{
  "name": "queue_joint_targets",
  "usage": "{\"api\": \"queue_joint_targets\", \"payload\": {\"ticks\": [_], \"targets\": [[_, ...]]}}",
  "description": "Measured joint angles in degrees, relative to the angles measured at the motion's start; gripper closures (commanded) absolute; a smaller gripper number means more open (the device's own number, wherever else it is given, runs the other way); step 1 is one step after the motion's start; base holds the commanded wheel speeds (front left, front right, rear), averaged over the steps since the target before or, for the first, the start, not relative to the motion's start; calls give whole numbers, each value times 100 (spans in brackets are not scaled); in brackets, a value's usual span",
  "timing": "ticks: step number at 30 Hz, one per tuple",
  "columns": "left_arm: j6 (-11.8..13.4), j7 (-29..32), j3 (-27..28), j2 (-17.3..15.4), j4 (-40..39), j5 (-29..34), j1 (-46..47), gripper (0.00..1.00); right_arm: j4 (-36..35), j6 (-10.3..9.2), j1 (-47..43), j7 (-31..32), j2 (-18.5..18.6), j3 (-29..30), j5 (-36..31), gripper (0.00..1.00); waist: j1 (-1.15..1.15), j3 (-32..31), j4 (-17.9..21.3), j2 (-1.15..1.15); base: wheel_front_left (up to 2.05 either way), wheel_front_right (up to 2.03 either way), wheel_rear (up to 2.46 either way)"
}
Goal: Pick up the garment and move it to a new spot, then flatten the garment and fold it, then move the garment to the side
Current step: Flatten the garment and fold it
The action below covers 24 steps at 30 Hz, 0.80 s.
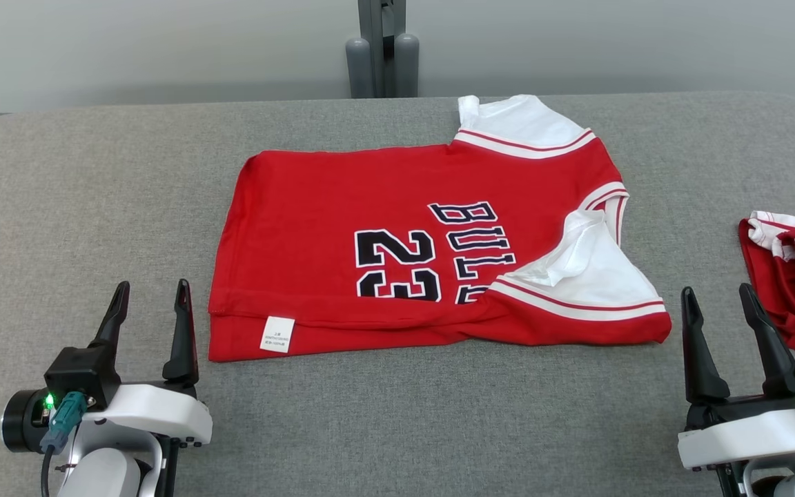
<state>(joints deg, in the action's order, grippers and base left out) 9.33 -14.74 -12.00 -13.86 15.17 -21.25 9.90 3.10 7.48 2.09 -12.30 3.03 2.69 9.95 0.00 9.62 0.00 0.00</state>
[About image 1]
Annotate grey metal frame post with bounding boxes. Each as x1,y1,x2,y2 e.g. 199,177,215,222
358,0,406,97

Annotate grey cylindrical post foot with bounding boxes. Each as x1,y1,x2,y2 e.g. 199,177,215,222
393,33,420,97

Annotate grey fabric upholstered surface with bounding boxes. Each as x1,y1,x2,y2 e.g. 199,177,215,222
0,93,795,497

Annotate red white Bulls jersey shirt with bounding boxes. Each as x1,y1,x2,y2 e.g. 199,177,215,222
208,95,672,363

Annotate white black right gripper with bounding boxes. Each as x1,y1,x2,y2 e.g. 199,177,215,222
677,283,795,497

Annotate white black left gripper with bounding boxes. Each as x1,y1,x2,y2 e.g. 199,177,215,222
86,279,213,449

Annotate teal plug black cable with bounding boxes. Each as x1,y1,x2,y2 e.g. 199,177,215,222
40,391,88,497

